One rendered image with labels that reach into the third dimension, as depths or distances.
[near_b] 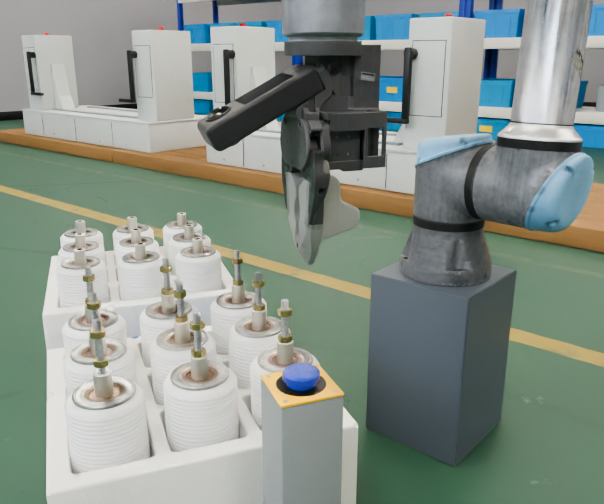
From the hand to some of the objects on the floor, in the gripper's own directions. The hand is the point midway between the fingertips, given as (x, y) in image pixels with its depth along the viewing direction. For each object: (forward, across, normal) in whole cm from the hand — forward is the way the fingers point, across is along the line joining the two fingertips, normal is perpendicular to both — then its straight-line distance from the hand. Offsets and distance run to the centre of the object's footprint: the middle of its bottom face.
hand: (302, 252), depth 62 cm
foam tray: (+46, +29, +8) cm, 55 cm away
